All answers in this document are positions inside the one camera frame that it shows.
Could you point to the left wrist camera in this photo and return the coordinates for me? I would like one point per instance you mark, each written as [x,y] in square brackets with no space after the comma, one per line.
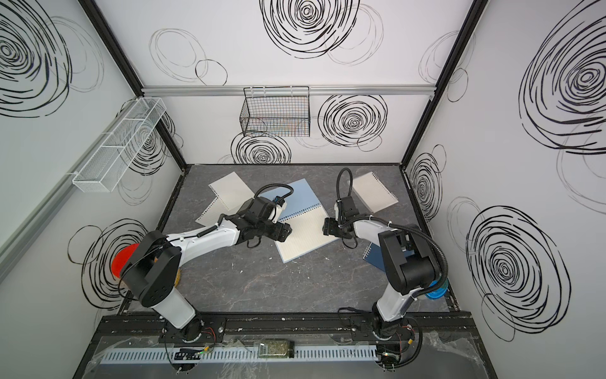
[279,208]

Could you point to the green circuit box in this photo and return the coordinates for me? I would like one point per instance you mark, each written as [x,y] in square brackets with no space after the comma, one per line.
[276,349]

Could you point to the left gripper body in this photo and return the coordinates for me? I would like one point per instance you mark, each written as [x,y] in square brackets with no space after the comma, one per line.
[270,229]

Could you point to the torn white lined page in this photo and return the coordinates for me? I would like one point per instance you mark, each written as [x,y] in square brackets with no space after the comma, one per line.
[231,190]

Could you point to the torn lined paper page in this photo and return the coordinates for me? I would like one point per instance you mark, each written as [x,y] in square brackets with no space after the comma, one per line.
[212,213]

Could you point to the white lined spiral notebook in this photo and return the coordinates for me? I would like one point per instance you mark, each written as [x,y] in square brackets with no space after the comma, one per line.
[373,193]

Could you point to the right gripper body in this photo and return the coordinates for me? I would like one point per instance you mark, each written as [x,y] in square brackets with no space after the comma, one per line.
[335,229]

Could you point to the white wire shelf basket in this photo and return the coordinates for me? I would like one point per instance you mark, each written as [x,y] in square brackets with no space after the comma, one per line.
[132,144]

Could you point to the white slotted cable duct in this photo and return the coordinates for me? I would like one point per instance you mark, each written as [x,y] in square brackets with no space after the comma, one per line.
[302,354]

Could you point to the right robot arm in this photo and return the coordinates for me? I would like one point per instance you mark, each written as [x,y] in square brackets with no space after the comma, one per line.
[413,262]

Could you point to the black wire basket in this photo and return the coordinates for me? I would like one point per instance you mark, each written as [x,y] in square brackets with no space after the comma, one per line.
[282,116]

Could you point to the light blue notebook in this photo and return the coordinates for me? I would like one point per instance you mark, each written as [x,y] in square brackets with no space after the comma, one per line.
[306,215]

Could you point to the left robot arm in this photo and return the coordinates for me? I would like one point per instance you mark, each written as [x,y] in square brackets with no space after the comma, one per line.
[174,307]

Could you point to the dark blue notebook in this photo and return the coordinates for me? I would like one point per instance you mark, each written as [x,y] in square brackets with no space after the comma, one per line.
[373,256]

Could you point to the red lid yellow jar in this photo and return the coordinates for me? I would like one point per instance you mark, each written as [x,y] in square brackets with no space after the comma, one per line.
[148,268]

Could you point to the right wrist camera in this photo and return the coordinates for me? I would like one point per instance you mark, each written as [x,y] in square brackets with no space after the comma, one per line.
[338,210]

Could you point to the aluminium wall rail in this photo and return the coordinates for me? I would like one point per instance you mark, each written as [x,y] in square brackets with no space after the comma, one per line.
[288,90]

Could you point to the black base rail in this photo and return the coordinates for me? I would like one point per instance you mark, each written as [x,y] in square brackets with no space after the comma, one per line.
[218,327]

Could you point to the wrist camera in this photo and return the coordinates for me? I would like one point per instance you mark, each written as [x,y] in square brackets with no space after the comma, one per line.
[279,208]
[338,210]

